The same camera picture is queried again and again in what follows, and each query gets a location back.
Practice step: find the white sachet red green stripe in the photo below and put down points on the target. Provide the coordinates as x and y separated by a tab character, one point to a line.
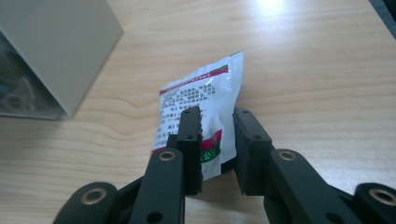
211	90

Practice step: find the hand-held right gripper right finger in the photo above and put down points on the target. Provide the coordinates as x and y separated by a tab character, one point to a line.
252	155

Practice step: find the clear plastic organizer box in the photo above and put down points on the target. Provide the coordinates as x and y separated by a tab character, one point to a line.
62	46

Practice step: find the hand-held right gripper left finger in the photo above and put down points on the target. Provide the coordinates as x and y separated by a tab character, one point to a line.
190	149

